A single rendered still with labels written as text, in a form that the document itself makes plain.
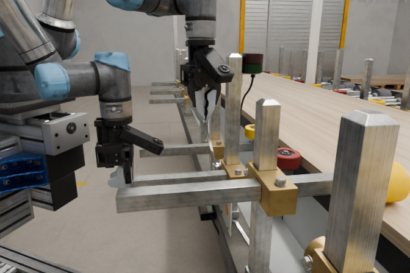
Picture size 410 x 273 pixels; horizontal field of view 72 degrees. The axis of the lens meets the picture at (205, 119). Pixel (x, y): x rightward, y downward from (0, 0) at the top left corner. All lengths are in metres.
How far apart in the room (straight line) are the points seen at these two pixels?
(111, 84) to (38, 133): 0.31
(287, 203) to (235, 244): 0.32
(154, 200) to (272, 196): 0.19
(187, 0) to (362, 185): 0.55
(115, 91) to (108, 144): 0.13
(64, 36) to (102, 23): 7.50
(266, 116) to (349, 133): 0.23
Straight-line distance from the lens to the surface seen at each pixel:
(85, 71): 0.65
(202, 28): 0.69
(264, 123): 0.51
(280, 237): 0.97
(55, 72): 0.63
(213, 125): 1.02
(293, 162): 0.79
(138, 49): 8.40
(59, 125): 0.87
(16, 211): 1.01
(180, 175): 0.77
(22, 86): 0.96
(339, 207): 0.33
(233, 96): 0.75
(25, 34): 0.74
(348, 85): 2.87
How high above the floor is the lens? 1.20
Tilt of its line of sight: 15 degrees down
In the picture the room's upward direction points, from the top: straight up
